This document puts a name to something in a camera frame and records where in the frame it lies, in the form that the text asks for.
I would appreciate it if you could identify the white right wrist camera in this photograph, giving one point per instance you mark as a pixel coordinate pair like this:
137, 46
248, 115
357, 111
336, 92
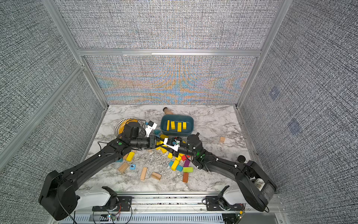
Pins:
171, 144

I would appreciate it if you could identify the teal plastic bin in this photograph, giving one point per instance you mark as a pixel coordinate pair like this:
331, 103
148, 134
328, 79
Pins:
184, 125

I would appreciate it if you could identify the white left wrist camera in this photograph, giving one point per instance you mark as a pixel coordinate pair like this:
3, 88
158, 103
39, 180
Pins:
149, 127

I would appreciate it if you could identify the yellow block front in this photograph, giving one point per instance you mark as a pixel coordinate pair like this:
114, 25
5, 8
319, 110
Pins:
174, 165

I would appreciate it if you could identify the natural wood arch block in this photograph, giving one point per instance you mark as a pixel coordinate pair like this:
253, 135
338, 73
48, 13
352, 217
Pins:
156, 176

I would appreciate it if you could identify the spice jar with black cap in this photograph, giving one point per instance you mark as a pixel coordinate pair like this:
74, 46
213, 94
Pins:
167, 111

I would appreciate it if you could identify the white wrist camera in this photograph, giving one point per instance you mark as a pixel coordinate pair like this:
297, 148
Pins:
171, 144
149, 127

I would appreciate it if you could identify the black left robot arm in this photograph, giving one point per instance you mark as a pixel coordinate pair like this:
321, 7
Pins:
60, 195

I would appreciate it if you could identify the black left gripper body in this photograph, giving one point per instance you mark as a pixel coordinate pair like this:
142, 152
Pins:
143, 142

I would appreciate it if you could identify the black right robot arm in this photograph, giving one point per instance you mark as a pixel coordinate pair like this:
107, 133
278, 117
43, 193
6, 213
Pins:
256, 186

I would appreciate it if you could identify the orange sesame bread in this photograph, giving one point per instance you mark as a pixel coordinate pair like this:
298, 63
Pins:
125, 124

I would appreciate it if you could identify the natural wood block left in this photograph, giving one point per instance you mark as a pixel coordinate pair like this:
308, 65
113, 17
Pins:
123, 167

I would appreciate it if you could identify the lime green block front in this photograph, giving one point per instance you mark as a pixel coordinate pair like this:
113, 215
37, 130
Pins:
188, 169

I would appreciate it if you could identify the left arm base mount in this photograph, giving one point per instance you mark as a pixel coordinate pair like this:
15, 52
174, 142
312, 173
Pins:
114, 202

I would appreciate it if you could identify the natural wood block front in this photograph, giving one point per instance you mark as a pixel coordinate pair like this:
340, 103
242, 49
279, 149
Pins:
143, 173

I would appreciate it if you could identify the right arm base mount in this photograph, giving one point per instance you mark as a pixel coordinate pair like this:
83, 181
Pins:
229, 199

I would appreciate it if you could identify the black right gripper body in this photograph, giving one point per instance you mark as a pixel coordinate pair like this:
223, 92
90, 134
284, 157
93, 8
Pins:
185, 150

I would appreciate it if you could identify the purple block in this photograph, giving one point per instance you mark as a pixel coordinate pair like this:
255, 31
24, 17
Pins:
187, 163

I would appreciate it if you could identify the teal wedge block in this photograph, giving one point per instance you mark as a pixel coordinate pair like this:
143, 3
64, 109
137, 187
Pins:
157, 132

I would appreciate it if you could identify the orange brown block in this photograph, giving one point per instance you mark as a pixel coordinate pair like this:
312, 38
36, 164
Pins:
185, 177

